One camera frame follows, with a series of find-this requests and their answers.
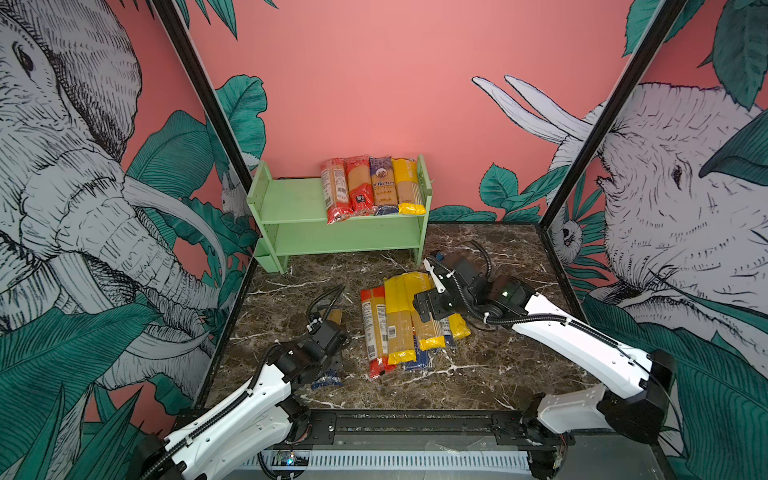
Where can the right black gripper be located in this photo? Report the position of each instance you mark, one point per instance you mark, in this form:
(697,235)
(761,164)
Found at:
(434,298)

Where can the yellow spaghetti pack top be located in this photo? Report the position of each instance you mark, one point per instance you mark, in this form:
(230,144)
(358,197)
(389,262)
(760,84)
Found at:
(410,201)

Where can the blue Ankara spaghetti pack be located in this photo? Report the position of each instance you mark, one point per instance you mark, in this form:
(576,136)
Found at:
(383,184)

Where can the red yellow spaghetti pack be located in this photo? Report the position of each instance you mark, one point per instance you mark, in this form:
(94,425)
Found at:
(360,186)

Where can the red spaghetti pack white label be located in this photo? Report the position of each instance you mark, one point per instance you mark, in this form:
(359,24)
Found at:
(335,190)

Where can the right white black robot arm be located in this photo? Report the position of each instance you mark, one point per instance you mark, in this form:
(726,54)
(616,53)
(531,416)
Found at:
(632,396)

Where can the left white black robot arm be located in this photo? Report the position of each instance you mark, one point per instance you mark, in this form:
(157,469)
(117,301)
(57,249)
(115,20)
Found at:
(258,415)

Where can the green wooden two-tier shelf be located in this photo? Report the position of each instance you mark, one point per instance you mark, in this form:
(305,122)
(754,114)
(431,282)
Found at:
(292,220)

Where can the yellow spaghetti pack white label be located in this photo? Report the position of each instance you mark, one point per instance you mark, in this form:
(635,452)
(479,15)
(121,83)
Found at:
(454,328)

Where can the blue yellow spaghetti pack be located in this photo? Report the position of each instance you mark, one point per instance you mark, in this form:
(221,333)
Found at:
(332,375)

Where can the yellow Pastatime spaghetti pack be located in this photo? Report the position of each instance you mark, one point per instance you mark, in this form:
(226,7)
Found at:
(428,332)

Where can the yellow spaghetti pack barcode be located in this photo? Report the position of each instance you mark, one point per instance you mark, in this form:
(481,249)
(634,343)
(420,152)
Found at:
(401,348)

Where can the red spaghetti pack lower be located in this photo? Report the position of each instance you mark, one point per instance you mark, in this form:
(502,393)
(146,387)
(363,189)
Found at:
(375,329)

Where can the blue spaghetti pack underneath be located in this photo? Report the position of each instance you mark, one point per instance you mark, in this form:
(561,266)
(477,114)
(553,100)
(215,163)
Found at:
(421,363)

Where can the white perforated strip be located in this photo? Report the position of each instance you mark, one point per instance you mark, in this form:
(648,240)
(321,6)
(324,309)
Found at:
(513,462)

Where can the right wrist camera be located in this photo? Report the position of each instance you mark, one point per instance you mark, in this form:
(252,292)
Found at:
(436,279)

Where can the right black frame post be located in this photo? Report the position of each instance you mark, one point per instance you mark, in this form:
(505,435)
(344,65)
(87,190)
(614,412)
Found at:
(651,40)

